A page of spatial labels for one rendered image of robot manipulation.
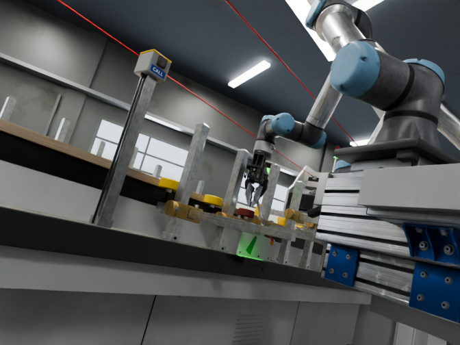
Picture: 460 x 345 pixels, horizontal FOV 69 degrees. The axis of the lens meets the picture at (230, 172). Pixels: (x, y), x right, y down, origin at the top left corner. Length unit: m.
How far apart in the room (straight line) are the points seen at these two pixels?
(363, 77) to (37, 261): 0.86
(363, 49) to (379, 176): 0.30
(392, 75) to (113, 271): 0.88
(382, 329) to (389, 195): 3.23
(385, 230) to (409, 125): 0.24
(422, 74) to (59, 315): 1.22
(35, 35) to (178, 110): 2.61
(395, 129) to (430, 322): 0.41
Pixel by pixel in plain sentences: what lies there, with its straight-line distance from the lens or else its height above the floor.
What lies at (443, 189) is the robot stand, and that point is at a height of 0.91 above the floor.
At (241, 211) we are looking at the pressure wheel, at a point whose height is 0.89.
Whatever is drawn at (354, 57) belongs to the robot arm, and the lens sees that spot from 0.83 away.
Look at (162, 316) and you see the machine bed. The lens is 1.53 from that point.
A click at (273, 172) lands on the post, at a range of 1.55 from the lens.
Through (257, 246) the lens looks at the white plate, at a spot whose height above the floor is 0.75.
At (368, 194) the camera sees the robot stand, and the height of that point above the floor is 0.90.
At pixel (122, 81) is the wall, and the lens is 6.57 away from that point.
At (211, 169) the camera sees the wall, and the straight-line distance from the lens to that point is 6.78.
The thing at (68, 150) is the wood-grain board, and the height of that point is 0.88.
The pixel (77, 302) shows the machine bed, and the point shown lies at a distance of 1.28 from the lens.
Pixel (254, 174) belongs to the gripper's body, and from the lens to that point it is 1.27.
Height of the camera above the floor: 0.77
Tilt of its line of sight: 10 degrees up
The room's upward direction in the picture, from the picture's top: 15 degrees clockwise
